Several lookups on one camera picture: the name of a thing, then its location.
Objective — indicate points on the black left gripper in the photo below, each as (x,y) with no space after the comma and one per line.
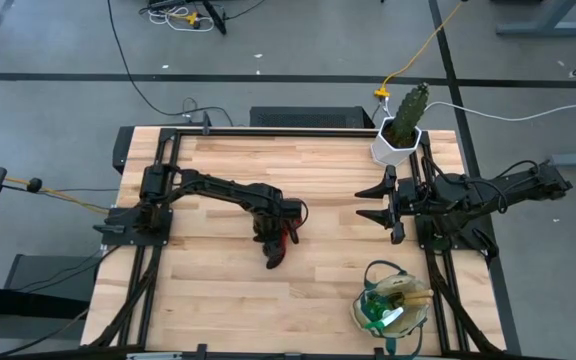
(268,220)

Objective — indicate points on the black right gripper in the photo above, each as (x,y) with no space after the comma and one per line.
(410,200)

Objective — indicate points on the green spray bottle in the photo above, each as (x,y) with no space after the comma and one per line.
(374,312)

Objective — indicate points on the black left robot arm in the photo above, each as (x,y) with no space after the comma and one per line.
(228,190)

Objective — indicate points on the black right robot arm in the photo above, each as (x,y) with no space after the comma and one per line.
(518,187)

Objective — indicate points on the white plant pot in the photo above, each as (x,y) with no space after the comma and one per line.
(385,152)

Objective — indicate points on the black computer case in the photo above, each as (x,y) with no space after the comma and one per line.
(308,117)

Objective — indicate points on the grey stand base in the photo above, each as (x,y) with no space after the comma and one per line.
(43,270)

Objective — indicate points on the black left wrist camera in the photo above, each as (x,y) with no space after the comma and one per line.
(292,209)

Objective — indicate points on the black aluminium table frame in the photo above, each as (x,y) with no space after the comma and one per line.
(268,133)

